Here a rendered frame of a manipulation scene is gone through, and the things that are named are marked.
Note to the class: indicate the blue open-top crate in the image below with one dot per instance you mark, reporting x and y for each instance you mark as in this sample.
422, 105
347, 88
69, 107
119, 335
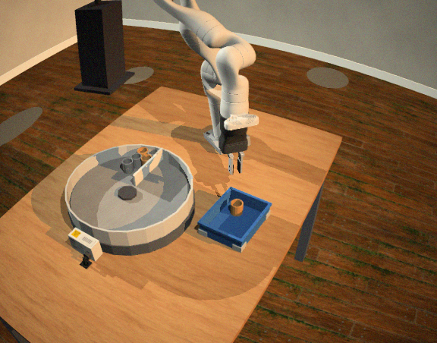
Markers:
220, 225

